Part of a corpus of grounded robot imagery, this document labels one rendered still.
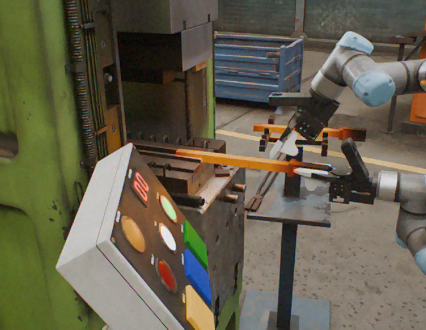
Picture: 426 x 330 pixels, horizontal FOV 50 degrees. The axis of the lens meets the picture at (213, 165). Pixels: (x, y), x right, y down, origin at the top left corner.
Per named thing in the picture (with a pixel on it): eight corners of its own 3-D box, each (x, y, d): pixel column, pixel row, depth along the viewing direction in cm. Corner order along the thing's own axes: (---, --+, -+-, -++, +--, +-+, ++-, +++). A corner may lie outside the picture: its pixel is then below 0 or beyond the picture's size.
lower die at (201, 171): (213, 172, 143) (213, 146, 139) (187, 201, 126) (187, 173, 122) (98, 155, 157) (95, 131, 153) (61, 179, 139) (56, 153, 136)
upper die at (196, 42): (212, 57, 128) (212, 21, 125) (183, 72, 111) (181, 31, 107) (85, 49, 142) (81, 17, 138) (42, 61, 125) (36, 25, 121)
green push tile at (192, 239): (206, 246, 95) (187, 219, 92) (209, 268, 88) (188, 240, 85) (198, 250, 95) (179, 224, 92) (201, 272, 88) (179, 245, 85)
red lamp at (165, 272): (183, 280, 70) (181, 256, 68) (170, 299, 66) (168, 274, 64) (164, 275, 71) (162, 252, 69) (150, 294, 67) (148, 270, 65)
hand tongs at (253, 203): (281, 152, 219) (281, 149, 219) (290, 153, 218) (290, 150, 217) (244, 210, 168) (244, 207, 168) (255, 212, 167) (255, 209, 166)
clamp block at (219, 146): (226, 158, 153) (226, 139, 150) (217, 167, 146) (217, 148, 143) (193, 153, 157) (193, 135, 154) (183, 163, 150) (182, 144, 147)
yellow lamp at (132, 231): (151, 240, 67) (149, 215, 65) (135, 258, 63) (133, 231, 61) (133, 236, 68) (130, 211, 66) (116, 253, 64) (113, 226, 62)
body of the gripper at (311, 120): (310, 146, 116) (338, 108, 110) (282, 127, 117) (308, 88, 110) (315, 136, 122) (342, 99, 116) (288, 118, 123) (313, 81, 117)
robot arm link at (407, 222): (402, 258, 114) (408, 220, 110) (389, 234, 124) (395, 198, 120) (434, 260, 113) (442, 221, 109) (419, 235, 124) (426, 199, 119)
